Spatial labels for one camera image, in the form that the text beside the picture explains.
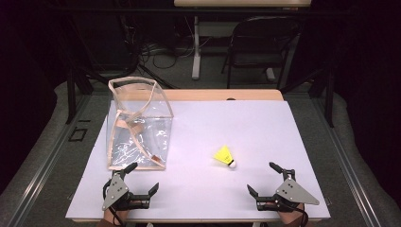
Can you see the white-legged desk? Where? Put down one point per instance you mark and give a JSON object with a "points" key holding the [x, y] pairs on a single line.
{"points": [[196, 47]]}

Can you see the black floor socket frame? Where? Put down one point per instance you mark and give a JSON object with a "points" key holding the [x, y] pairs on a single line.
{"points": [[78, 134]]}

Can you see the metal floor rail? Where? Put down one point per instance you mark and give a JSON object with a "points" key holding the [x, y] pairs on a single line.
{"points": [[41, 176], [350, 176]]}

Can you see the black folding chair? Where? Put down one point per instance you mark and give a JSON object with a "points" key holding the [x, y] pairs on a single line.
{"points": [[261, 41]]}

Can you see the wooden table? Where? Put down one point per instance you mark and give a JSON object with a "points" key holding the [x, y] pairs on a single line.
{"points": [[220, 94]]}

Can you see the clear bag with beige trim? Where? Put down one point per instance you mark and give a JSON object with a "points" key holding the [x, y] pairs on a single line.
{"points": [[140, 138]]}

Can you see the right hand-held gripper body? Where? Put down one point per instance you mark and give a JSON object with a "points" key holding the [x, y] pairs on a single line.
{"points": [[296, 192]]}

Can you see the yellow shuttlecock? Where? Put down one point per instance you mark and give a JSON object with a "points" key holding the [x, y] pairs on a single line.
{"points": [[223, 155]]}

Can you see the person's left hand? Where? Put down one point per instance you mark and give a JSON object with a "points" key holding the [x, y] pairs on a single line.
{"points": [[115, 216]]}

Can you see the black metal stand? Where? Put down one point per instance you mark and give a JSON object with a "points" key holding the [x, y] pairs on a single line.
{"points": [[72, 94], [329, 97]]}

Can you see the person's right hand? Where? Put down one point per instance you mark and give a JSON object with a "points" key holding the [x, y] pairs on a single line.
{"points": [[291, 217]]}

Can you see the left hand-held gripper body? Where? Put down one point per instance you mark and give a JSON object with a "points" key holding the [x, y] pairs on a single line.
{"points": [[116, 190]]}

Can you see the white table cover board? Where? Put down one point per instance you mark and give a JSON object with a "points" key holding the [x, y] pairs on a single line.
{"points": [[220, 189]]}

